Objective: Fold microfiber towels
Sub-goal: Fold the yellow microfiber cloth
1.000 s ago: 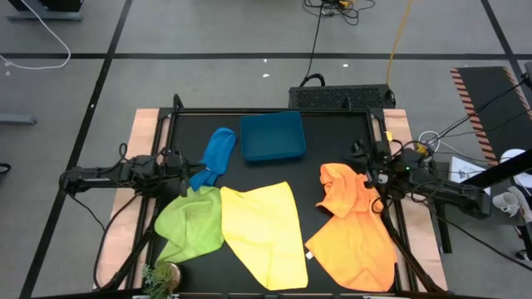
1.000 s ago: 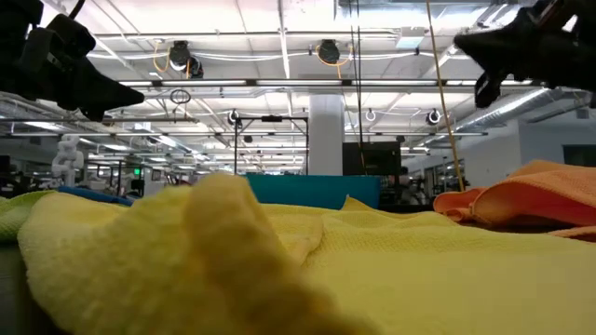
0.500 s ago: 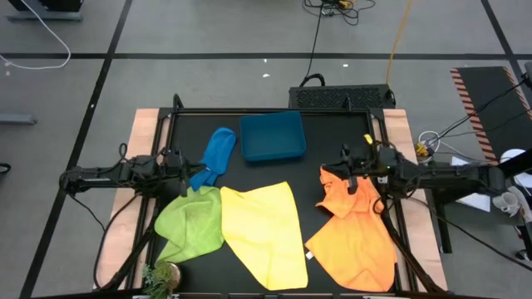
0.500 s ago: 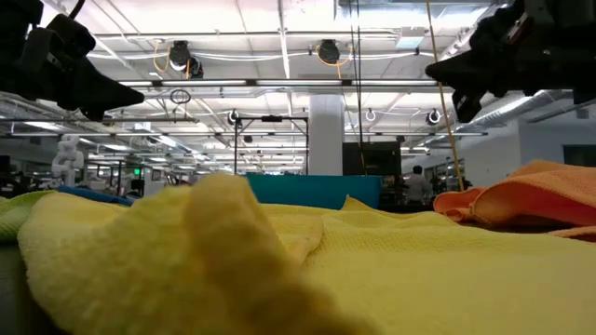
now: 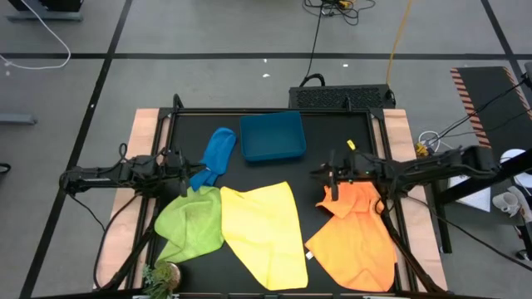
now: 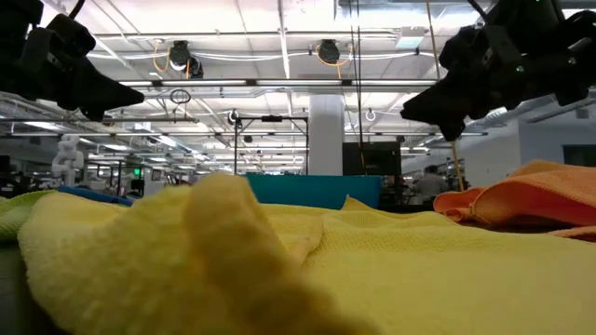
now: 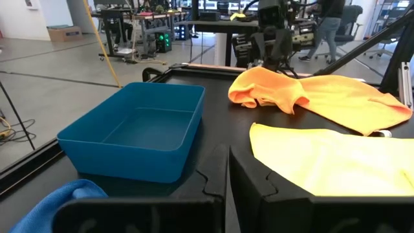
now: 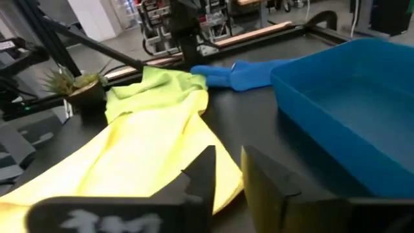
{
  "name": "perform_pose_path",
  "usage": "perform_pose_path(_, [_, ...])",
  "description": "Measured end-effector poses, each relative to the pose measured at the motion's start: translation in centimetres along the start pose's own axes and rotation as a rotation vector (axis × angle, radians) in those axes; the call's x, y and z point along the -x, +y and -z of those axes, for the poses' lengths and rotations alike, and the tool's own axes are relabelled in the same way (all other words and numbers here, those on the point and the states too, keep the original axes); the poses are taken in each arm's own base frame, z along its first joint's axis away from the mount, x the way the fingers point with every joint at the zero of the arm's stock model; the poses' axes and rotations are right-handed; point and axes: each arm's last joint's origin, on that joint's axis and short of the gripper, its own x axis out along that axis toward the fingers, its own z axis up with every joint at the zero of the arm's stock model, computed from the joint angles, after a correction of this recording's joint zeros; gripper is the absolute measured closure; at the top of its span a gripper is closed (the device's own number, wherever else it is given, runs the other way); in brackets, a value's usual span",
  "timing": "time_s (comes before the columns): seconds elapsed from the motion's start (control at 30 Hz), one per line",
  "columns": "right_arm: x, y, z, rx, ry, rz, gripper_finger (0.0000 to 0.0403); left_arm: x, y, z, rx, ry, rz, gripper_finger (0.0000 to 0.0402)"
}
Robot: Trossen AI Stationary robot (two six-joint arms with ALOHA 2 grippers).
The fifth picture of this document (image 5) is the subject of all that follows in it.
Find tangled cable bundle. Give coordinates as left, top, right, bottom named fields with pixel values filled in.
left=303, top=0, right=377, bottom=27

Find white round cap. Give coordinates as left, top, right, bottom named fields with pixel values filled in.
left=500, top=148, right=528, bottom=165

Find black mat striped edges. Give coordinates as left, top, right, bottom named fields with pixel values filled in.
left=450, top=66, right=532, bottom=155

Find yellow cable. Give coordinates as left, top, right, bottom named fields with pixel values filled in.
left=385, top=0, right=414, bottom=86

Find black stand beam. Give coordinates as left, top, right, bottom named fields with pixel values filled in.
left=430, top=148, right=532, bottom=254

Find yellow microfiber towel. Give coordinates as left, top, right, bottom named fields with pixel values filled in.
left=219, top=180, right=309, bottom=292

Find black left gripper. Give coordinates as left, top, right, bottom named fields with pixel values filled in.
left=162, top=149, right=207, bottom=198

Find black metal table frame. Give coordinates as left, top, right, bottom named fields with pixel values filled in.
left=96, top=93, right=446, bottom=299

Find grey floor bar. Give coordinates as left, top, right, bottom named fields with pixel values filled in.
left=0, top=114, right=38, bottom=126

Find black perforated computer case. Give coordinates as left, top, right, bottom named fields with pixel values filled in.
left=288, top=83, right=397, bottom=110

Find white mug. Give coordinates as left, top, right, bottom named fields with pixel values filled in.
left=492, top=191, right=521, bottom=217

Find small potted plant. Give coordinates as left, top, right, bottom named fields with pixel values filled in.
left=141, top=260, right=183, bottom=299

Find white paper sheet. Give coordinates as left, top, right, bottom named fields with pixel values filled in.
left=447, top=174, right=492, bottom=213

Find blue microfiber towel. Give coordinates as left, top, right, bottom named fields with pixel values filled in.
left=189, top=126, right=239, bottom=193

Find black cable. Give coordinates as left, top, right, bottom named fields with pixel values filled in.
left=406, top=194, right=532, bottom=262
left=427, top=76, right=529, bottom=146
left=304, top=7, right=327, bottom=87
left=92, top=193, right=140, bottom=290

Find green microfiber towel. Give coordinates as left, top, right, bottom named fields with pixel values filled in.
left=154, top=185, right=225, bottom=264

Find grey desk foot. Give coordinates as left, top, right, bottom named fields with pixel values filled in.
left=6, top=0, right=84, bottom=22

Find white cable coil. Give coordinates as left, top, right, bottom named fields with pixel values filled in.
left=417, top=130, right=454, bottom=151

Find teal plastic bin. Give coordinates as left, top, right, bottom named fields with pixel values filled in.
left=239, top=110, right=308, bottom=163

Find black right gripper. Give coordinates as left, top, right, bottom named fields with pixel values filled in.
left=310, top=149, right=355, bottom=201

